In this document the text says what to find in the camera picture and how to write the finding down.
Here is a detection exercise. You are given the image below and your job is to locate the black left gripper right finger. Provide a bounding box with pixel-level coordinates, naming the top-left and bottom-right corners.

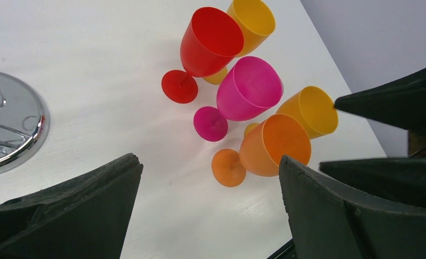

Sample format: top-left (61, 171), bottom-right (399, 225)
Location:
top-left (279, 156), bottom-right (426, 258)

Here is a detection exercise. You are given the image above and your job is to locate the orange wine glass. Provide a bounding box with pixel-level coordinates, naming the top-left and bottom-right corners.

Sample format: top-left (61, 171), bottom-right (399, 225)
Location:
top-left (211, 113), bottom-right (312, 187)

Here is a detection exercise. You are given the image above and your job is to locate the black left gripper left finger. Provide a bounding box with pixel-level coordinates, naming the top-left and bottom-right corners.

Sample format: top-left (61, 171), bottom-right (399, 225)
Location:
top-left (0, 153), bottom-right (143, 258)

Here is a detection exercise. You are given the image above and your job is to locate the chrome wine glass rack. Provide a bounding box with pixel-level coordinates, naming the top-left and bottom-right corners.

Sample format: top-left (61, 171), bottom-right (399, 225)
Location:
top-left (0, 72), bottom-right (51, 173)

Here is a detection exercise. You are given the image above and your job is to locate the red wine glass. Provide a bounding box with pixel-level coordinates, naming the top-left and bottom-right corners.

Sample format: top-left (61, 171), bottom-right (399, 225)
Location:
top-left (161, 6), bottom-right (244, 104)

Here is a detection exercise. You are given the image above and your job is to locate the pink wine glass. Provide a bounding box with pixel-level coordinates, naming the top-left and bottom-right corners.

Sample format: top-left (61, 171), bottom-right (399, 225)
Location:
top-left (193, 56), bottom-right (284, 142)

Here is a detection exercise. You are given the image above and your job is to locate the yellow wine glass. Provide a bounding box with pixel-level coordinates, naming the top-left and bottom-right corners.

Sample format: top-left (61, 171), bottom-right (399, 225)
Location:
top-left (202, 0), bottom-right (276, 85)
top-left (244, 85), bottom-right (339, 140)

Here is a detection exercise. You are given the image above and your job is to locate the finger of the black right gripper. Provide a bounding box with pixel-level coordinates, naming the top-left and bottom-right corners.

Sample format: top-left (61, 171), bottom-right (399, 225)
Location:
top-left (334, 68), bottom-right (426, 130)
top-left (319, 158), bottom-right (426, 208)

